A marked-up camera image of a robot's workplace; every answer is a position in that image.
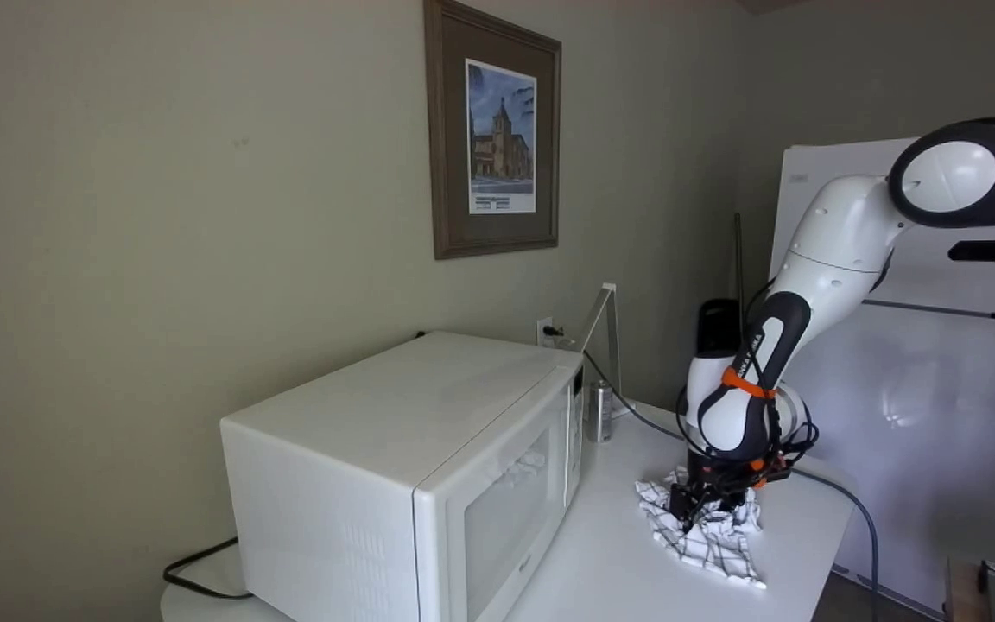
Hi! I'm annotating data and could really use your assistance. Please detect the white refrigerator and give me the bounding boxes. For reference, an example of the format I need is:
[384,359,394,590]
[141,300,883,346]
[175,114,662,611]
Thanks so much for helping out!
[769,138,995,607]

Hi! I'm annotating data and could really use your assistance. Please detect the grey cable on table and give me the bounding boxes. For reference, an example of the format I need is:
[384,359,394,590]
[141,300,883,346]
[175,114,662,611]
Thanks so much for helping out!
[576,343,883,622]

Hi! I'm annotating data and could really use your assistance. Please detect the white microwave oven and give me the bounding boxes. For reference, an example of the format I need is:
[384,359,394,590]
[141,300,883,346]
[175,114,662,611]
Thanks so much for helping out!
[222,332,583,622]

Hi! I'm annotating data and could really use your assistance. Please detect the white checkered towel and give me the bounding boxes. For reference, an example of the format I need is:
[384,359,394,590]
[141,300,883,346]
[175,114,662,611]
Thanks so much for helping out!
[633,471,768,590]

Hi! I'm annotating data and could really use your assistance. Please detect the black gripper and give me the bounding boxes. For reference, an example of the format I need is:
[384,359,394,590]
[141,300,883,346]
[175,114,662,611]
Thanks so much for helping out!
[666,450,776,527]

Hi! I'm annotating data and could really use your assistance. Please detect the silver drink can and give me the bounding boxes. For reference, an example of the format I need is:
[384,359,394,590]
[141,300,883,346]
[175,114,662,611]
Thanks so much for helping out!
[587,383,610,441]

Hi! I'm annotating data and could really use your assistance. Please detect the framed church picture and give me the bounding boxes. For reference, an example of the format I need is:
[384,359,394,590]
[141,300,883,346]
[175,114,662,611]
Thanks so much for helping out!
[422,0,561,260]

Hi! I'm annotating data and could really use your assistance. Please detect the black microwave power cord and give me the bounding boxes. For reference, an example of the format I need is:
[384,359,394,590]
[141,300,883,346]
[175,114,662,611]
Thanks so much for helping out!
[160,534,256,604]

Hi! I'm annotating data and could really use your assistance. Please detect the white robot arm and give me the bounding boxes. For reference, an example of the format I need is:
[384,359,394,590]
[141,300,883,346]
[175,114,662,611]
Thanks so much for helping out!
[669,116,995,527]

